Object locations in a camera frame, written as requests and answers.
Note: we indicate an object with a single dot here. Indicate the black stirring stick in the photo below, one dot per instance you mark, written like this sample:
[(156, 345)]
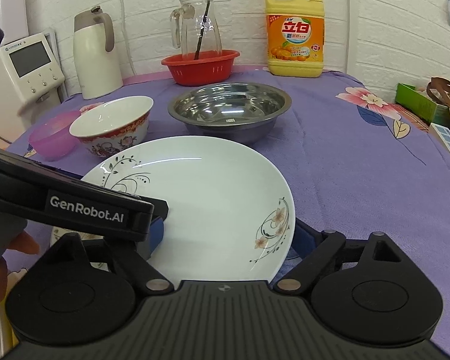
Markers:
[(205, 18)]

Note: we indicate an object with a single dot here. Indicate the white floral print plate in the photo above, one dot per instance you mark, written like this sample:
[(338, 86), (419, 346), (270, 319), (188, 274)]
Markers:
[(210, 195)]

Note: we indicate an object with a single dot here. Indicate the purple floral tablecloth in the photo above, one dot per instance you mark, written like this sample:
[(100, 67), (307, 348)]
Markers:
[(341, 176)]

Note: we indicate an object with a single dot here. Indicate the red plastic colander basket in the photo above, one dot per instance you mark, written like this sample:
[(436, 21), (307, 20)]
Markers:
[(195, 73)]

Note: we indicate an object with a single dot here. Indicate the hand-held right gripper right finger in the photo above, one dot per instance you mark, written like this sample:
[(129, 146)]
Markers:
[(307, 240)]

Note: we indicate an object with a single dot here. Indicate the green box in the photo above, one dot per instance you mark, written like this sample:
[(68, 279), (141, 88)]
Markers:
[(412, 99)]

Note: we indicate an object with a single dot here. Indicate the white power strip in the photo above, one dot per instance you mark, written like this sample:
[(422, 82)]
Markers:
[(445, 138)]

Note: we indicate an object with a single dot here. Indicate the yellow detergent pump bottle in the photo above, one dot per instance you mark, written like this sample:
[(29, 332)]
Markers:
[(294, 45)]

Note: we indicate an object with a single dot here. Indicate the white appliance with screen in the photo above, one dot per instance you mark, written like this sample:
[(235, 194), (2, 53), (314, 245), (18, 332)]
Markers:
[(26, 60)]

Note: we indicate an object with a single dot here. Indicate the clear glass pitcher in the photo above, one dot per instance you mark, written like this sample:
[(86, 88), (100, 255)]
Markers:
[(187, 26)]

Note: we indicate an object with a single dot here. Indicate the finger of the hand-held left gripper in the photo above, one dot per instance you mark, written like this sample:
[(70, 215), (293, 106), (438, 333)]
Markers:
[(160, 210)]

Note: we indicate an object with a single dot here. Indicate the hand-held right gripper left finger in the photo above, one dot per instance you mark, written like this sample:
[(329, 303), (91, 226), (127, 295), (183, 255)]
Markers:
[(157, 234)]

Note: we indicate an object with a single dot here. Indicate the white thermal carafe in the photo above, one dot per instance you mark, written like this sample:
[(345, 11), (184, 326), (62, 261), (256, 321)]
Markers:
[(95, 63)]

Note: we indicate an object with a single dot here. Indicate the purple plastic bowl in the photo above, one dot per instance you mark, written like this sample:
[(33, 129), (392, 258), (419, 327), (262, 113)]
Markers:
[(50, 138)]

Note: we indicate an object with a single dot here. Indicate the red floral ceramic bowl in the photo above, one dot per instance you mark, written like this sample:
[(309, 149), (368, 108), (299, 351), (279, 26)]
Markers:
[(112, 116)]

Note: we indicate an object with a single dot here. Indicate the stainless steel basin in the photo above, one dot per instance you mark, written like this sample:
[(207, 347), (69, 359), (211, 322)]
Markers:
[(228, 105)]

